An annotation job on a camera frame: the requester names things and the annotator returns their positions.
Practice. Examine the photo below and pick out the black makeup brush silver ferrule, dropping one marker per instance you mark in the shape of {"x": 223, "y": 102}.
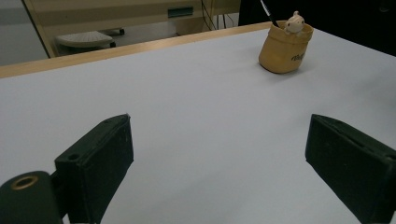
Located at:
{"x": 270, "y": 15}

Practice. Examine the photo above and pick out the light wooden desk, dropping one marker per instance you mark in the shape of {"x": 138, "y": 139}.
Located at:
{"x": 109, "y": 14}

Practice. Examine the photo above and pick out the grey footrest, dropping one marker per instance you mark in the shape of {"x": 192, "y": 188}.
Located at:
{"x": 84, "y": 39}

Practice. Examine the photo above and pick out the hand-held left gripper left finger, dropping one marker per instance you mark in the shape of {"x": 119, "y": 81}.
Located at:
{"x": 93, "y": 174}

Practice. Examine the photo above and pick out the wooden table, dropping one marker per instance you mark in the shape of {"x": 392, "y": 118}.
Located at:
{"x": 93, "y": 56}

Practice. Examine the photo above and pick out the tan holder cup with figurine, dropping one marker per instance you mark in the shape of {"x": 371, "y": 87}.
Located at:
{"x": 280, "y": 53}

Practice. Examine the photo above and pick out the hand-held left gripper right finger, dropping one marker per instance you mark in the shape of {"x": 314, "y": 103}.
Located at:
{"x": 351, "y": 168}

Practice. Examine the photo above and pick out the black curtain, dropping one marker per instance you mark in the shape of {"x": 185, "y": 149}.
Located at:
{"x": 358, "y": 21}

